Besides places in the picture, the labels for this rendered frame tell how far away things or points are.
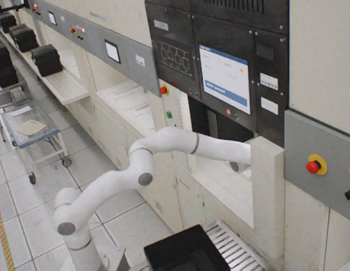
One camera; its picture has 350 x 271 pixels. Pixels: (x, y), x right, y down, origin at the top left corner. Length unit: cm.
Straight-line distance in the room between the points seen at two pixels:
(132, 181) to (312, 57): 79
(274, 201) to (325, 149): 34
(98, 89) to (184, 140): 197
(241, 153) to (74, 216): 71
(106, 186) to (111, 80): 194
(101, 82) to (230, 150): 201
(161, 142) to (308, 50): 65
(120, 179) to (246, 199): 71
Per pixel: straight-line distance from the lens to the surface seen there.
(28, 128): 398
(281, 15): 114
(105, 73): 332
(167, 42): 174
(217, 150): 153
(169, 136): 144
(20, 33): 526
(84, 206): 157
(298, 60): 116
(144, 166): 144
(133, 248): 296
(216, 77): 148
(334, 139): 115
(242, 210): 187
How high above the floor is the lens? 218
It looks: 29 degrees down
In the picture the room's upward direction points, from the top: 11 degrees counter-clockwise
